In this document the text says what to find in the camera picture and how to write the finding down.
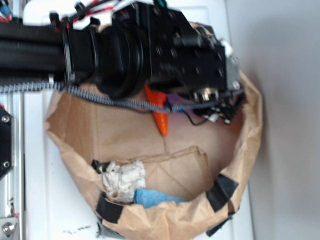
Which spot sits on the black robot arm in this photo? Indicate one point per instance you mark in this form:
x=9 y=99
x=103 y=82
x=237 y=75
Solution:
x=73 y=57

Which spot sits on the black tape piece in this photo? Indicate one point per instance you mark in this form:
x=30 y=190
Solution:
x=210 y=232
x=109 y=211
x=221 y=192

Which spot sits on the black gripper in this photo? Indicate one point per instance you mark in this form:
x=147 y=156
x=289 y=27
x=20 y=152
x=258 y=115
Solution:
x=162 y=50

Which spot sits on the blue sponge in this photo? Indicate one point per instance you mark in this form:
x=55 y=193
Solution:
x=149 y=198

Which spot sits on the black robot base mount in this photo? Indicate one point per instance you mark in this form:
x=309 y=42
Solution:
x=5 y=142

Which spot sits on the aluminium extrusion rail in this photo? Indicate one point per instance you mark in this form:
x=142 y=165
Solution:
x=12 y=186

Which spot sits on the brown paper bag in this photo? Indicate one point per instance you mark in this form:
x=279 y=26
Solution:
x=183 y=164

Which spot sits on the crumpled white cloth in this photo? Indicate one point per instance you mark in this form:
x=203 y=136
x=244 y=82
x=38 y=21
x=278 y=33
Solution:
x=122 y=181

